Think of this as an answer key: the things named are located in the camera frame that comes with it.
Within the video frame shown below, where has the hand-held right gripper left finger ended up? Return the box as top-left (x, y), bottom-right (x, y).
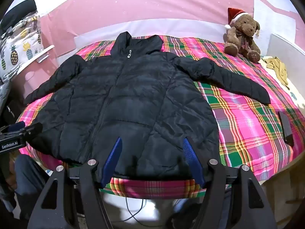
top-left (27, 137), bottom-right (123, 229)

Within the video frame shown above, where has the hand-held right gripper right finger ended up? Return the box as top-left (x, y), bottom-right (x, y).
top-left (182, 138), bottom-right (278, 229)

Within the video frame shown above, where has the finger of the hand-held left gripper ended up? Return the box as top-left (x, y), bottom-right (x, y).
top-left (7, 121), bottom-right (26, 133)
top-left (22, 123), bottom-right (43, 139)

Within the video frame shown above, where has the black puffer jacket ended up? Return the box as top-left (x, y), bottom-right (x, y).
top-left (24, 31), bottom-right (272, 179)

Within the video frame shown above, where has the black bag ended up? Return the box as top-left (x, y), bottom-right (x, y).
top-left (0, 100), bottom-right (18, 125)

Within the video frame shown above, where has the person's leg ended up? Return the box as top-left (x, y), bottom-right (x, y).
top-left (14, 154), bottom-right (51, 220)

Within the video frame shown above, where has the pink green plaid blanket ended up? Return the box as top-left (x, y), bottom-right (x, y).
top-left (18, 35), bottom-right (302, 199)

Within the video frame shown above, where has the pineapple print cloth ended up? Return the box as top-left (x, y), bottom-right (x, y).
top-left (0, 12), bottom-right (43, 79)

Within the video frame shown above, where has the black phone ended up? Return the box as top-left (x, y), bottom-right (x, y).
top-left (278, 112), bottom-right (295, 146)

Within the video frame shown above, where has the dark cloth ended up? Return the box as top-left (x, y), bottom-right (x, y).
top-left (0, 0), bottom-right (39, 30)

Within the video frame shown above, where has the yellow cloth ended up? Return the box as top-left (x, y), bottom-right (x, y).
top-left (262, 57), bottom-right (290, 90)

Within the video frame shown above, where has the brown teddy bear santa hat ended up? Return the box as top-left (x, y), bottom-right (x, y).
top-left (223, 8), bottom-right (261, 64)

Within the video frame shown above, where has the white panel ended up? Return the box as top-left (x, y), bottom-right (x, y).
top-left (267, 33), bottom-right (305, 81)

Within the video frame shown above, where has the black cable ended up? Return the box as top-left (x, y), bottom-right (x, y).
top-left (126, 197), bottom-right (148, 222)

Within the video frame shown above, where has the pink wall sheet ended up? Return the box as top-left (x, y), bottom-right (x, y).
top-left (39, 0), bottom-right (255, 53)

